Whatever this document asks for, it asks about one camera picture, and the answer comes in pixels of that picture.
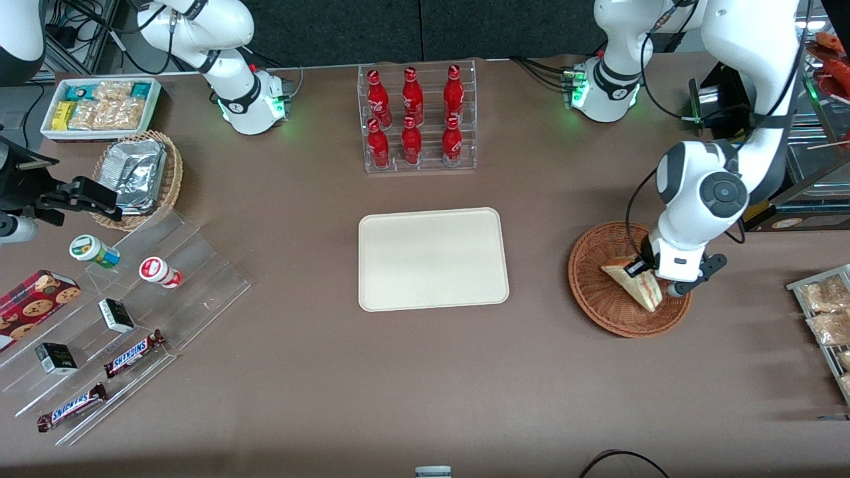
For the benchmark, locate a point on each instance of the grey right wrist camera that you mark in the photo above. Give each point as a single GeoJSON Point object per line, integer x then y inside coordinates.
{"type": "Point", "coordinates": [20, 230]}

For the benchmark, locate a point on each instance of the red cola bottle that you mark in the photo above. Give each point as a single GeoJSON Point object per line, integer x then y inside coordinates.
{"type": "Point", "coordinates": [412, 145]}
{"type": "Point", "coordinates": [453, 94]}
{"type": "Point", "coordinates": [412, 98]}
{"type": "Point", "coordinates": [378, 99]}
{"type": "Point", "coordinates": [452, 143]}
{"type": "Point", "coordinates": [378, 147]}

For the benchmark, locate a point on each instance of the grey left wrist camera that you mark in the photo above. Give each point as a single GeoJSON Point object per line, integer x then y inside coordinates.
{"type": "Point", "coordinates": [677, 290]}

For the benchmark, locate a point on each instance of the orange-red hot snack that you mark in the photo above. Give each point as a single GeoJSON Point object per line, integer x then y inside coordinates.
{"type": "Point", "coordinates": [833, 42]}
{"type": "Point", "coordinates": [837, 76]}

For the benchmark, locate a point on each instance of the cream plastic tray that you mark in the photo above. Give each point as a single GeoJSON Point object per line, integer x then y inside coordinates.
{"type": "Point", "coordinates": [431, 259]}

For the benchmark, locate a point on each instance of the Snickers chocolate bar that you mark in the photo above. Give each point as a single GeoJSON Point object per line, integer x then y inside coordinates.
{"type": "Point", "coordinates": [133, 354]}
{"type": "Point", "coordinates": [72, 407]}

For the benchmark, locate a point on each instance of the round brown wicker basket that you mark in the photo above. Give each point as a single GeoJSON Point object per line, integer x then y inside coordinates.
{"type": "Point", "coordinates": [597, 305]}

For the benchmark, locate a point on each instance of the clear bag of brown snacks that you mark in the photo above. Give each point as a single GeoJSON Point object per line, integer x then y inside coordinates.
{"type": "Point", "coordinates": [843, 360]}
{"type": "Point", "coordinates": [845, 384]}
{"type": "Point", "coordinates": [823, 295]}
{"type": "Point", "coordinates": [830, 328]}

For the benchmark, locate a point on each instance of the teal snack packet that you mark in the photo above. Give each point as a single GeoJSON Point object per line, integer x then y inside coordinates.
{"type": "Point", "coordinates": [141, 90]}
{"type": "Point", "coordinates": [78, 91]}

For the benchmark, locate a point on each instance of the clear cracker bag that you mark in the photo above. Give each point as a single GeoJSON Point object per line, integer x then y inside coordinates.
{"type": "Point", "coordinates": [123, 113]}
{"type": "Point", "coordinates": [113, 90]}
{"type": "Point", "coordinates": [84, 115]}

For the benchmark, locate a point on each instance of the aluminium frame structure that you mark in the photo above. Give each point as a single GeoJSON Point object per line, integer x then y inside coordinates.
{"type": "Point", "coordinates": [99, 33]}

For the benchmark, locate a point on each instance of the clear acrylic stepped shelf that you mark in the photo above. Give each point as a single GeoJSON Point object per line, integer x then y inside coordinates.
{"type": "Point", "coordinates": [199, 265]}

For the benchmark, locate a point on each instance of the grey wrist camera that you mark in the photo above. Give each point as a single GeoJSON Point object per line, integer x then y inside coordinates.
{"type": "Point", "coordinates": [677, 290]}
{"type": "Point", "coordinates": [20, 230]}

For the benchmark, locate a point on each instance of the triangle sandwich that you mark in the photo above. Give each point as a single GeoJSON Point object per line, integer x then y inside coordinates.
{"type": "Point", "coordinates": [641, 292]}

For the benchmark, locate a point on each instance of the red-lid snack cup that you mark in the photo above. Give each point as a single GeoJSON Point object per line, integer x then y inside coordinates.
{"type": "Point", "coordinates": [156, 270]}

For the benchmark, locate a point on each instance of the red cookie box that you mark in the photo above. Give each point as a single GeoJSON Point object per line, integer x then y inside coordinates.
{"type": "Point", "coordinates": [33, 305]}

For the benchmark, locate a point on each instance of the black hot food display case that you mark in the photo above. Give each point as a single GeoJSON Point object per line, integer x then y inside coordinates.
{"type": "Point", "coordinates": [823, 166]}

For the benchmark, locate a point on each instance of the yellow snack packet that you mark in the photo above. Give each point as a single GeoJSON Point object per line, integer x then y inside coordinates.
{"type": "Point", "coordinates": [63, 115]}

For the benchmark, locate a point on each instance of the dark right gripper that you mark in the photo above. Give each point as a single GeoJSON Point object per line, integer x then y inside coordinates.
{"type": "Point", "coordinates": [14, 189]}

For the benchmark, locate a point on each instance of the small black box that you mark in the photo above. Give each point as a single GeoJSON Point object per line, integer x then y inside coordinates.
{"type": "Point", "coordinates": [56, 358]}
{"type": "Point", "coordinates": [116, 315]}

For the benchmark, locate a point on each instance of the white rectangular snack bin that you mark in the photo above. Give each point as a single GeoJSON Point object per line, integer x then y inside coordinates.
{"type": "Point", "coordinates": [50, 133]}

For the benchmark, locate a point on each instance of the clear acrylic bottle rack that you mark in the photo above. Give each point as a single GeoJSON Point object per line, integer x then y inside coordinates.
{"type": "Point", "coordinates": [433, 73]}

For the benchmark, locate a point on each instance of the silver foil pack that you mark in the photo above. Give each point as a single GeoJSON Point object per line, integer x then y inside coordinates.
{"type": "Point", "coordinates": [133, 166]}
{"type": "Point", "coordinates": [136, 207]}

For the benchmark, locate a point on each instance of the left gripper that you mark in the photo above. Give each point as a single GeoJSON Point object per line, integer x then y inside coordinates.
{"type": "Point", "coordinates": [645, 261]}

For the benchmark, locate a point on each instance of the green-lid snack cup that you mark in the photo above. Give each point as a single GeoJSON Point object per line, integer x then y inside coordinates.
{"type": "Point", "coordinates": [89, 249]}

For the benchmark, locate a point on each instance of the oval tan wicker basket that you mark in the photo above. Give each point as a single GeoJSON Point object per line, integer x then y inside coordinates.
{"type": "Point", "coordinates": [171, 179]}

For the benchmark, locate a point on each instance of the small grey device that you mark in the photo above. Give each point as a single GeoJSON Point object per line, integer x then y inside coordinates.
{"type": "Point", "coordinates": [433, 473]}

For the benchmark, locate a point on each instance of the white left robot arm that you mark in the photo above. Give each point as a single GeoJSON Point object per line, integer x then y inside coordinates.
{"type": "Point", "coordinates": [704, 192]}

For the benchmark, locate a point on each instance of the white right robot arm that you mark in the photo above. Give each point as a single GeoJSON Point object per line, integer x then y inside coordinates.
{"type": "Point", "coordinates": [246, 99]}

